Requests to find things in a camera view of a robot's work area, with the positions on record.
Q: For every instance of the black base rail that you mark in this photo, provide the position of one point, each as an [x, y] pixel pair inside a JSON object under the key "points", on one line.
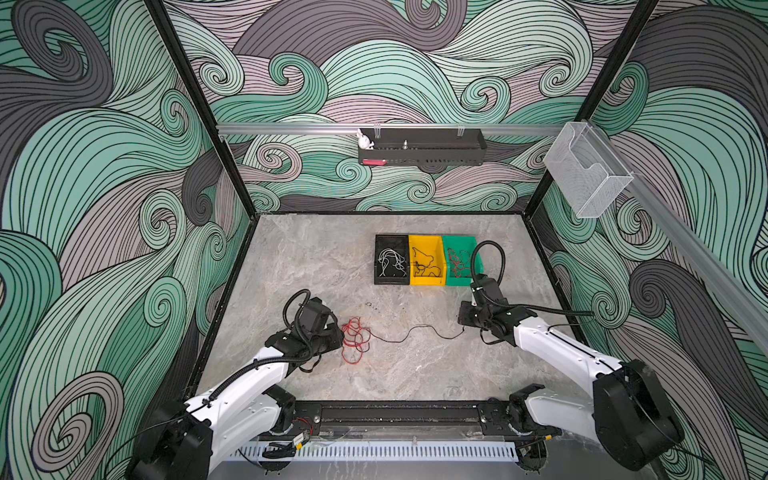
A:
{"points": [[396, 415]]}

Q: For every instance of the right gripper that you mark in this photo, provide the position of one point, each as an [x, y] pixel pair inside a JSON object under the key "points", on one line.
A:
{"points": [[464, 308]]}

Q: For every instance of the yellow plastic bin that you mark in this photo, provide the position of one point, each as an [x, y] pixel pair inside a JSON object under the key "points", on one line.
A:
{"points": [[427, 260]]}

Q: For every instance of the clear acrylic wall holder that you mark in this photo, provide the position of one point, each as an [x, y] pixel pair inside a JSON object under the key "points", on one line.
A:
{"points": [[587, 168]]}

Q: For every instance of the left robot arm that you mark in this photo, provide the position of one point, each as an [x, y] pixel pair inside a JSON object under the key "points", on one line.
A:
{"points": [[189, 439]]}

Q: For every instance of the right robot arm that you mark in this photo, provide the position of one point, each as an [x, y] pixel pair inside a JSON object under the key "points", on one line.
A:
{"points": [[628, 411]]}

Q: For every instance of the black wall shelf tray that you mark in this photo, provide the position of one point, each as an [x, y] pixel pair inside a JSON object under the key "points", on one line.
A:
{"points": [[431, 150]]}

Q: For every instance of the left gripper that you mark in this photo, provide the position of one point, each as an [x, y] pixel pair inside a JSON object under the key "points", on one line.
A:
{"points": [[335, 338]]}

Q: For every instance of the aluminium wall rail back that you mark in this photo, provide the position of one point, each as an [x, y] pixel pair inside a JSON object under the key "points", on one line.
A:
{"points": [[305, 128]]}

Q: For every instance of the aluminium wall rail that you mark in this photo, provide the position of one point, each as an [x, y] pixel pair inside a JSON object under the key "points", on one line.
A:
{"points": [[305, 128], [711, 202]]}

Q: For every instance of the aluminium wall rail right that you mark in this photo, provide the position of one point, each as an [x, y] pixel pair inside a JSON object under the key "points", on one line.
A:
{"points": [[711, 202]]}

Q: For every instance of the white slotted cable duct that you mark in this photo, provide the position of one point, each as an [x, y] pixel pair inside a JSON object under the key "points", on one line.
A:
{"points": [[402, 451]]}

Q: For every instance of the white rabbit figurine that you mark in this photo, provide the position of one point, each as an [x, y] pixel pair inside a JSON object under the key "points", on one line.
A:
{"points": [[363, 141]]}

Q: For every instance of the black plastic bin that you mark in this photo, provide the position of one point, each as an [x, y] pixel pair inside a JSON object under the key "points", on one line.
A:
{"points": [[391, 260]]}

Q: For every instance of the green plastic bin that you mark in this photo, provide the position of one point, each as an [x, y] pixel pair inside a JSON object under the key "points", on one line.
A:
{"points": [[457, 252]]}

